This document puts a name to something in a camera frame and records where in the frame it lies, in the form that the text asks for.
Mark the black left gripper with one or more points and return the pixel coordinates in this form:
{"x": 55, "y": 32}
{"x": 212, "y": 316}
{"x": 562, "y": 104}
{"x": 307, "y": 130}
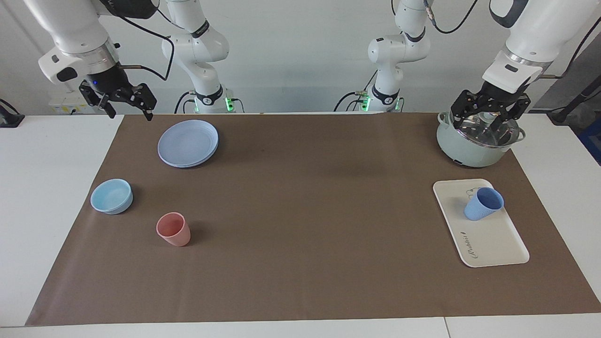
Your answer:
{"x": 497, "y": 101}

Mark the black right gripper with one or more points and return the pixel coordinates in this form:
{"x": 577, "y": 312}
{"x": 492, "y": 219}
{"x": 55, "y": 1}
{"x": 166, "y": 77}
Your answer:
{"x": 110, "y": 82}

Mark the blue ribbed cup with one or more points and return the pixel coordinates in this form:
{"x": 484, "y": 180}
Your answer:
{"x": 479, "y": 209}

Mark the pink cup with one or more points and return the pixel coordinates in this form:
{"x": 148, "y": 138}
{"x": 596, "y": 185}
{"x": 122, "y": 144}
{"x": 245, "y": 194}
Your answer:
{"x": 176, "y": 234}

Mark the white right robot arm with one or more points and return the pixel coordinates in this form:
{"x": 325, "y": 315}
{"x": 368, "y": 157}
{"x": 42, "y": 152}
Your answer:
{"x": 70, "y": 23}

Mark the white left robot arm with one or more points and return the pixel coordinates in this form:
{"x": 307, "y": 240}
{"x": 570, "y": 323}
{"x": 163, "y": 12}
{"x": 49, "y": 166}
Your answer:
{"x": 540, "y": 28}

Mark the cream rabbit print tray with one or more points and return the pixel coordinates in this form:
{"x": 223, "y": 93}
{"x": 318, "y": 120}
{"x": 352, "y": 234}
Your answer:
{"x": 493, "y": 239}

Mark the glass pot lid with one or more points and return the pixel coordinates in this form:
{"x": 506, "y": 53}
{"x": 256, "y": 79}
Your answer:
{"x": 483, "y": 138}

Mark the pale green electric pot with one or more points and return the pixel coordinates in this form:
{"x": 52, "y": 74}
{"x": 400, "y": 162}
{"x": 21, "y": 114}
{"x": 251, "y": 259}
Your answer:
{"x": 462, "y": 152}

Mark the lavender blue plate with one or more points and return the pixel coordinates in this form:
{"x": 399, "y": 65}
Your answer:
{"x": 188, "y": 143}

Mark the light blue bowl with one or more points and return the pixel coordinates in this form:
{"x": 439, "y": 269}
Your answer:
{"x": 111, "y": 196}

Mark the blue crate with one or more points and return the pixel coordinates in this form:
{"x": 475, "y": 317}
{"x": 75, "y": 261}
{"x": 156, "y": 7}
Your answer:
{"x": 592, "y": 141}

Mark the brown table mat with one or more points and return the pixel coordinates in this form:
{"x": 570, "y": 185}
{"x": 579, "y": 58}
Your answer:
{"x": 328, "y": 234}

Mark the white wall socket box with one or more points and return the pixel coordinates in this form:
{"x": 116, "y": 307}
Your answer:
{"x": 63, "y": 105}

